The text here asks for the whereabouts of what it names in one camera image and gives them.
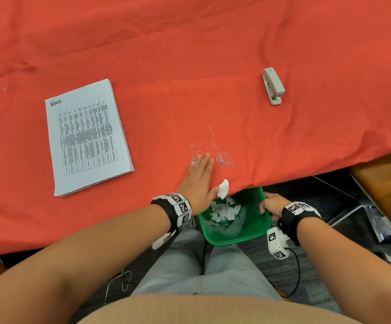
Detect person's left hand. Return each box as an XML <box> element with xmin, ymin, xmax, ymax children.
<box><xmin>176</xmin><ymin>153</ymin><xmax>220</xmax><ymax>216</ymax></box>

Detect person's right hand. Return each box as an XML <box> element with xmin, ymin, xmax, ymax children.
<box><xmin>259</xmin><ymin>192</ymin><xmax>291</xmax><ymax>221</ymax></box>

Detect torn white paper scrap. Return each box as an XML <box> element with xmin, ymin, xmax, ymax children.
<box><xmin>217</xmin><ymin>179</ymin><xmax>230</xmax><ymax>200</ymax></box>

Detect green plastic bin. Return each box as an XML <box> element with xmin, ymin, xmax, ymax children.
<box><xmin>198</xmin><ymin>187</ymin><xmax>272</xmax><ymax>247</ymax></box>

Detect torn white paper scraps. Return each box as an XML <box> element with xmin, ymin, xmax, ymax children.
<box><xmin>209</xmin><ymin>196</ymin><xmax>242</xmax><ymax>228</ymax></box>

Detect white stapler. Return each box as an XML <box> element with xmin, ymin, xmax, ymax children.
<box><xmin>262</xmin><ymin>67</ymin><xmax>286</xmax><ymax>106</ymax></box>

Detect stack of printed papers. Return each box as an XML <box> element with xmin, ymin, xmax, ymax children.
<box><xmin>44</xmin><ymin>78</ymin><xmax>135</xmax><ymax>198</ymax></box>

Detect person's left forearm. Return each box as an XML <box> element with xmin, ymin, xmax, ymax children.
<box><xmin>0</xmin><ymin>204</ymin><xmax>173</xmax><ymax>324</ymax></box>

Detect person's right forearm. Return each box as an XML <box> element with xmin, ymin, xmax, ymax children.
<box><xmin>296</xmin><ymin>216</ymin><xmax>391</xmax><ymax>324</ymax></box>

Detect person's grey shoe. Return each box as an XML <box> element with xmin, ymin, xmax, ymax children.
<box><xmin>179</xmin><ymin>216</ymin><xmax>197</xmax><ymax>232</ymax></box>

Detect person's grey trousers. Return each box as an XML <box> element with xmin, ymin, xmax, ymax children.
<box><xmin>129</xmin><ymin>227</ymin><xmax>284</xmax><ymax>302</ymax></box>

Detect person's beige shirt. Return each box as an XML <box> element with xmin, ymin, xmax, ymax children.
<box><xmin>75</xmin><ymin>293</ymin><xmax>362</xmax><ymax>324</ymax></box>

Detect black marker wristband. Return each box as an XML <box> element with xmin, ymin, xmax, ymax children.
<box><xmin>277</xmin><ymin>201</ymin><xmax>323</xmax><ymax>247</ymax></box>
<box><xmin>150</xmin><ymin>193</ymin><xmax>193</xmax><ymax>233</ymax></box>

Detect scattered metal staples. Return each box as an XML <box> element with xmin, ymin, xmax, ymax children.
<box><xmin>180</xmin><ymin>105</ymin><xmax>249</xmax><ymax>178</ymax></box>

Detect red tablecloth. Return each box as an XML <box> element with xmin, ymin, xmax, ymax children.
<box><xmin>0</xmin><ymin>0</ymin><xmax>391</xmax><ymax>260</ymax></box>

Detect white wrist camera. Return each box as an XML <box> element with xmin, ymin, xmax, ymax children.
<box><xmin>266</xmin><ymin>227</ymin><xmax>291</xmax><ymax>261</ymax></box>
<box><xmin>150</xmin><ymin>229</ymin><xmax>179</xmax><ymax>251</ymax></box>

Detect black camera cable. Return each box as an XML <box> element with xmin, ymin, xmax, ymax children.
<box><xmin>276</xmin><ymin>247</ymin><xmax>301</xmax><ymax>299</ymax></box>

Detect thin white cable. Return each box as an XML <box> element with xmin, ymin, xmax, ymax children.
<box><xmin>104</xmin><ymin>268</ymin><xmax>134</xmax><ymax>306</ymax></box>

